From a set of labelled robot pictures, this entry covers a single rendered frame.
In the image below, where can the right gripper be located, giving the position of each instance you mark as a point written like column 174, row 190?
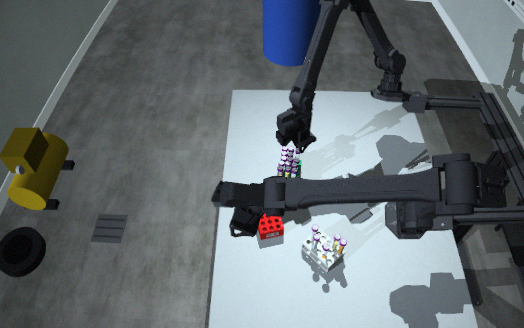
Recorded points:
column 310, row 138

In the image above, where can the red tube rack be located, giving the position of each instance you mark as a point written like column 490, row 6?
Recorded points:
column 275, row 221

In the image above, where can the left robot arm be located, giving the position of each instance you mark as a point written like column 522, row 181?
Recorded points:
column 278, row 194

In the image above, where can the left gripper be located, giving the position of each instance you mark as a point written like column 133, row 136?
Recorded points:
column 251, row 227

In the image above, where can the orange tube with purple cap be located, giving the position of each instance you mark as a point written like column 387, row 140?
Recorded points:
column 343, row 243

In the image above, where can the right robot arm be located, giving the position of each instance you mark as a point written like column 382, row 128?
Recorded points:
column 300, row 115

